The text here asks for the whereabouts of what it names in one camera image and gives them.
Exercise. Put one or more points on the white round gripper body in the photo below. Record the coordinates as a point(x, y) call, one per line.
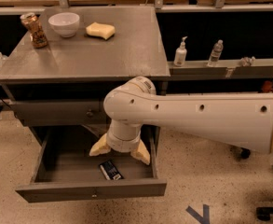
point(122, 145)

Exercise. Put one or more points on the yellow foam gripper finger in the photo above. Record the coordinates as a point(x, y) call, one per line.
point(100, 147)
point(141, 153)

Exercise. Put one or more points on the dark blue rxbar wrapper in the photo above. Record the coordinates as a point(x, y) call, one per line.
point(109, 171)

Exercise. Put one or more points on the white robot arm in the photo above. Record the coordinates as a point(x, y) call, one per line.
point(239, 119)

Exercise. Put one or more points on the closed grey top drawer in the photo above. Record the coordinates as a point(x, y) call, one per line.
point(59, 112)

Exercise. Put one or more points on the open grey middle drawer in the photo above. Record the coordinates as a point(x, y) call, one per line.
point(66, 172)

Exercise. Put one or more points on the grey drawer cabinet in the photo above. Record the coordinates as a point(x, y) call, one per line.
point(84, 66)

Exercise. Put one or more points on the white pump lotion bottle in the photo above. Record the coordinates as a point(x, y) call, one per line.
point(180, 54)

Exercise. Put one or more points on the black metal stand leg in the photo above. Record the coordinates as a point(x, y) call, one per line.
point(240, 153)

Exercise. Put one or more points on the yellow sponge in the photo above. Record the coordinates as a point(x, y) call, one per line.
point(104, 31)

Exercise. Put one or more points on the orange patterned drink can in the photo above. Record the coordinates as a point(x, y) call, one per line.
point(32, 23)

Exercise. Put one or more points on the white ceramic bowl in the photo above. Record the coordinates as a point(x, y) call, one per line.
point(64, 24)

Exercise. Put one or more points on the clear plastic water bottle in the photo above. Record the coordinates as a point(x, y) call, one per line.
point(216, 53)

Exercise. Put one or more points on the black caster base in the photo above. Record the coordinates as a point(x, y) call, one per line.
point(264, 213)

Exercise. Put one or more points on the crumpled clear plastic wrapper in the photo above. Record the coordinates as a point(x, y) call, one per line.
point(246, 61)

